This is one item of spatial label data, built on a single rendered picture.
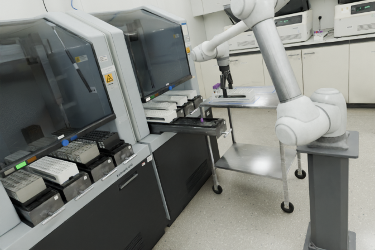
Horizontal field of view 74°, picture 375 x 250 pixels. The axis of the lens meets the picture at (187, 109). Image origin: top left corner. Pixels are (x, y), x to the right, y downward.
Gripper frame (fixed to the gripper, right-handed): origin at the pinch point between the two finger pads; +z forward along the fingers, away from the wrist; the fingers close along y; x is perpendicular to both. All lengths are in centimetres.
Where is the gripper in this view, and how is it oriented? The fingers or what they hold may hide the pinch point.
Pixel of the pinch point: (227, 92)
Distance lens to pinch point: 184.4
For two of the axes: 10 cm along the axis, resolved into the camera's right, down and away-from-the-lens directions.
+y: 5.2, -3.7, 7.7
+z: 2.0, 9.3, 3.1
